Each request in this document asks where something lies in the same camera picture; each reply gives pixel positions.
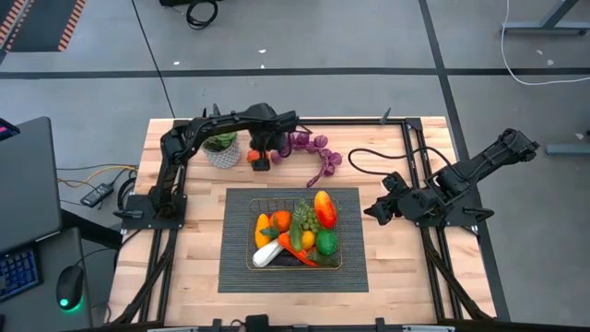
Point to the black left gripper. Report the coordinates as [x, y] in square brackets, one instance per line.
[269, 143]

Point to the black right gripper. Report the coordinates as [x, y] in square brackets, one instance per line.
[396, 198]

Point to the red tomato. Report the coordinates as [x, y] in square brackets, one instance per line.
[249, 156]

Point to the orange fruit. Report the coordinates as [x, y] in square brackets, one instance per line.
[281, 220]

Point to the green lime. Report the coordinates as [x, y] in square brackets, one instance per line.
[326, 243]

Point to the yellow squash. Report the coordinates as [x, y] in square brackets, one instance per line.
[263, 230]

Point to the green grape bunch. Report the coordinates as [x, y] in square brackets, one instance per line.
[311, 219]

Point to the dark green vegetable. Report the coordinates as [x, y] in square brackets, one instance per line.
[325, 259]

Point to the red-yellow fruit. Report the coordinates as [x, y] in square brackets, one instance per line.
[309, 240]

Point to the pale green celery stalk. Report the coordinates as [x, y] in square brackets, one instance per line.
[266, 254]

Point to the orange carrot with leaves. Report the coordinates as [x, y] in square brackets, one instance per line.
[297, 251]

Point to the long purple eggplant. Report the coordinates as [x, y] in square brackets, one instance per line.
[286, 261]

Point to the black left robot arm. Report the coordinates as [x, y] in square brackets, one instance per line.
[216, 122]

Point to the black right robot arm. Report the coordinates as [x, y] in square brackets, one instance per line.
[484, 161]

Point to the potted succulent white pot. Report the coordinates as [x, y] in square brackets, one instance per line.
[222, 154]

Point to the purple grape bunch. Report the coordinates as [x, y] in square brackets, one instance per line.
[322, 157]

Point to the grey woven placemat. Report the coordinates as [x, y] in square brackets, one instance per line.
[295, 281]

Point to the black power adapter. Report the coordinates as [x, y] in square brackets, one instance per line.
[97, 194]

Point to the grey table foot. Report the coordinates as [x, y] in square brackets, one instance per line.
[567, 149]

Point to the black computer mouse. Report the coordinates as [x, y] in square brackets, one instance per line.
[69, 286]

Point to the dark grey laptop lid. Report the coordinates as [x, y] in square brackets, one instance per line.
[27, 184]

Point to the black device red screen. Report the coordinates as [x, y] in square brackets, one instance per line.
[7, 129]

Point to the orange striped floor mat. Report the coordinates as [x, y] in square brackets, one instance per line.
[41, 23]

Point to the grey side desk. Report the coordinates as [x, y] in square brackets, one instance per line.
[46, 320]

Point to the black backlit keyboard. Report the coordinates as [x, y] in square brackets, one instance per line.
[18, 274]

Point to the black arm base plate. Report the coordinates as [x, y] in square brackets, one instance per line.
[461, 221]
[138, 221]

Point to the black camera box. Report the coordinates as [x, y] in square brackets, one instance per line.
[257, 323]

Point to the grey table leg frame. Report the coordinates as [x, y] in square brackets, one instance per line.
[544, 27]

